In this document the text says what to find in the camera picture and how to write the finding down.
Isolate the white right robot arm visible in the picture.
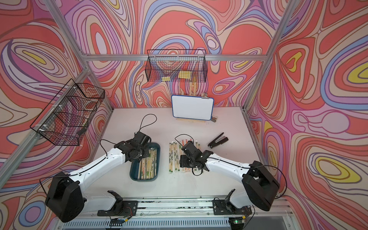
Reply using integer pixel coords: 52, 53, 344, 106
179, 141, 280, 212

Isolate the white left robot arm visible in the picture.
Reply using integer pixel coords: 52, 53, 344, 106
45, 131, 151, 223

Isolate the teal plastic storage box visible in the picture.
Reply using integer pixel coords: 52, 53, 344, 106
130, 142, 161, 182

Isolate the black stapler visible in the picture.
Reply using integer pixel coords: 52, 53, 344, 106
208, 132, 229, 149

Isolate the wooden whiteboard stand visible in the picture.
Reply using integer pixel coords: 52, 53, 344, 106
176, 80, 218, 124

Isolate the small white whiteboard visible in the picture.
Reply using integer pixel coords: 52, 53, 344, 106
171, 94, 215, 121

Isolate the black wire basket left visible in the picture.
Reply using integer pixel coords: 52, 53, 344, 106
30, 79, 105, 146

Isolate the black wire basket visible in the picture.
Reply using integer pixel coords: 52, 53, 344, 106
145, 48, 208, 82
30, 79, 105, 146

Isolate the black wire basket back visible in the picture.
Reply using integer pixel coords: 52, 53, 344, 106
145, 48, 208, 82

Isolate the aluminium frame post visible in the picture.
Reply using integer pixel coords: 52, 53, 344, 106
43, 0, 114, 110

